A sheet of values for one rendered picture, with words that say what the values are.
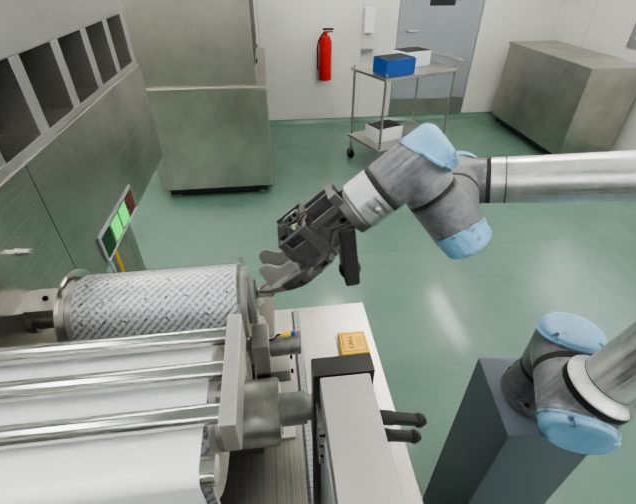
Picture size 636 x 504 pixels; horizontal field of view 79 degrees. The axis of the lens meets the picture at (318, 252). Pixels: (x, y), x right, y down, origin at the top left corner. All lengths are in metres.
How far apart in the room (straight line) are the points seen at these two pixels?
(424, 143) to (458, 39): 5.01
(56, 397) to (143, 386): 0.06
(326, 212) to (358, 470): 0.36
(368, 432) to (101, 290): 0.47
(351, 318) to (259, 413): 0.73
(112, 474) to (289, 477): 0.59
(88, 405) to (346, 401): 0.19
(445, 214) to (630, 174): 0.27
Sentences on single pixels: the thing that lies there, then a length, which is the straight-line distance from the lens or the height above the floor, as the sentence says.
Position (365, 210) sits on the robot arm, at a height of 1.42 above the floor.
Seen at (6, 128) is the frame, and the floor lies 1.47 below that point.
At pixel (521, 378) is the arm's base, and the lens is 0.99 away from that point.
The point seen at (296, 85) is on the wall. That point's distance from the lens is 5.13.
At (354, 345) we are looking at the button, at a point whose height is 0.92.
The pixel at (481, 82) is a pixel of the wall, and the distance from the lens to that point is 5.80.
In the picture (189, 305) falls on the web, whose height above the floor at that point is 1.29.
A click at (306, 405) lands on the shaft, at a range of 0.41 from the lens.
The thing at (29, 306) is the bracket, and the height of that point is 1.29.
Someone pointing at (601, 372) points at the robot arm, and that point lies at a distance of 0.77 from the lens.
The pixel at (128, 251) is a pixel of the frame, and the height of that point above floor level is 0.82.
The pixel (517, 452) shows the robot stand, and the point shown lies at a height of 0.83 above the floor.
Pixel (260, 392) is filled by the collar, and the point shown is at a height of 1.37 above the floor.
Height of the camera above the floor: 1.70
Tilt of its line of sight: 37 degrees down
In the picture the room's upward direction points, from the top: straight up
